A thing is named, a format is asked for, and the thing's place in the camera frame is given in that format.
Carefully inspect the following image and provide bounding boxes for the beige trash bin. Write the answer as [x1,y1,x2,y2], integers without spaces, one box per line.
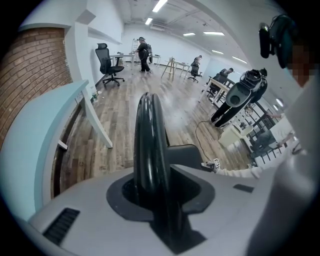
[218,123,254,149]

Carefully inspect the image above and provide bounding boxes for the white desk black frame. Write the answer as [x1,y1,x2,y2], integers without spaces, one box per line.
[232,102,305,166]

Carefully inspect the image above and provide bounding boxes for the small white table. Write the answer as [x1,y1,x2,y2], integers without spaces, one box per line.
[109,53,137,71]

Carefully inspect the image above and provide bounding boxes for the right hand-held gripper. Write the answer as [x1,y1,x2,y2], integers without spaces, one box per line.
[201,157,221,174]

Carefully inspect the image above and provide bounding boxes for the long white table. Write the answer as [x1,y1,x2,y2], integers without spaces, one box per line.
[172,61,191,80]

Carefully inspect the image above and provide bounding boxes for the person's right forearm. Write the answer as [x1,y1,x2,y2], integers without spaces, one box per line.
[216,165,264,179]

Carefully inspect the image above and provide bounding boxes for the person's head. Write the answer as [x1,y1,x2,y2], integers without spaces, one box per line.
[274,14,320,89]

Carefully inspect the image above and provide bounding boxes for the black floor cable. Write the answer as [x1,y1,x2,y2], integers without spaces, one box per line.
[194,119,214,146]

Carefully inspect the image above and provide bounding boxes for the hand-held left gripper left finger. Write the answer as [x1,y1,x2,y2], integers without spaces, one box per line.
[27,169,174,256]

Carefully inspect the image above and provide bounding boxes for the person's grey sweatshirt torso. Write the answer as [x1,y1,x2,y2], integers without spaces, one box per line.
[244,82,320,256]

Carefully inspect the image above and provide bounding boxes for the black head-mounted camera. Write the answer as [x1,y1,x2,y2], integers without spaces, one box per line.
[258,13,299,70]

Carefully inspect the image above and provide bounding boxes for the white table wooden top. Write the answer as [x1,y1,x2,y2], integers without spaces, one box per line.
[201,76,235,105]

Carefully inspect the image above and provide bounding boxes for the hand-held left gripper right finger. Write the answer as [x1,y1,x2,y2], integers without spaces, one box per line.
[170,164,266,256]

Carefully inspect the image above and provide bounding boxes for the white ladder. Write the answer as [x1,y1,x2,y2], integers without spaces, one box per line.
[131,39,140,64]

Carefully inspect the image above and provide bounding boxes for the black oval seat shell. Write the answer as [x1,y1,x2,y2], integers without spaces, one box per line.
[224,82,252,109]

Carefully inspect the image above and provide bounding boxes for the light blue table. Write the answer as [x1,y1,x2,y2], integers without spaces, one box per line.
[0,79,114,222]

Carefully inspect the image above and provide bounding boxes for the wooden stool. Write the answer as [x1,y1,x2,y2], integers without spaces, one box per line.
[161,56,176,81]

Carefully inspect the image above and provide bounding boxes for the black office chair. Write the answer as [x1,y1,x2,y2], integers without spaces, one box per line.
[187,62,203,83]
[94,42,125,87]

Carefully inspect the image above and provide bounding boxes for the ceiling light panels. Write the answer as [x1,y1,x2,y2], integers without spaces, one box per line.
[144,0,249,65]

